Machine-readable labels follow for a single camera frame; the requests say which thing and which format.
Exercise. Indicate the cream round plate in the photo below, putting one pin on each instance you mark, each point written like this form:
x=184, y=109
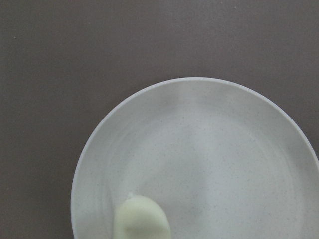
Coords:
x=223, y=161

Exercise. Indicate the white steamed bun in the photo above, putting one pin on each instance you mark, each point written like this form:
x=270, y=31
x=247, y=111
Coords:
x=140, y=217

